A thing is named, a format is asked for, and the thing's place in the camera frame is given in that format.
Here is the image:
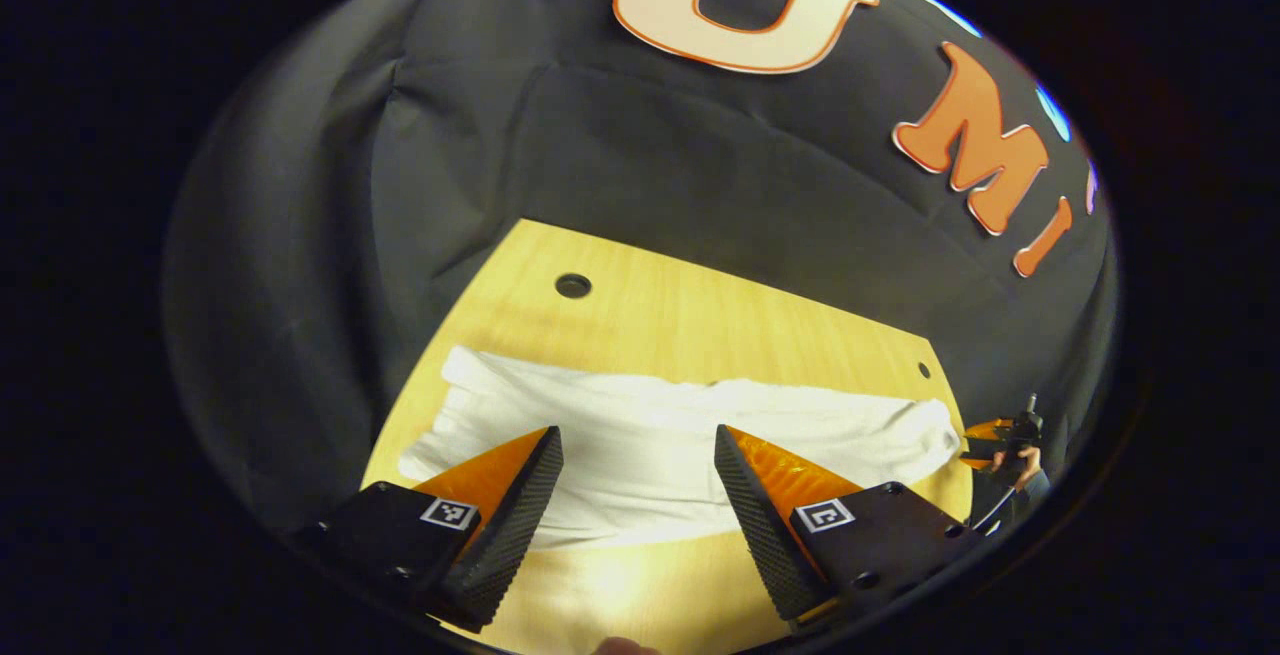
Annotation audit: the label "black backdrop cloth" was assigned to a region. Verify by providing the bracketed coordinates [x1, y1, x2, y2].
[163, 0, 1119, 536]

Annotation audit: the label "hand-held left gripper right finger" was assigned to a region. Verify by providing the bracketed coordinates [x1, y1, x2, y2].
[714, 424, 986, 634]

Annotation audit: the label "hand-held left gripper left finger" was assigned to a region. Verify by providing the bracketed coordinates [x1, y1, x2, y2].
[290, 425, 565, 634]

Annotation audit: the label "white jeans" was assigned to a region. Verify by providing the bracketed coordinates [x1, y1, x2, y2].
[398, 345, 963, 551]

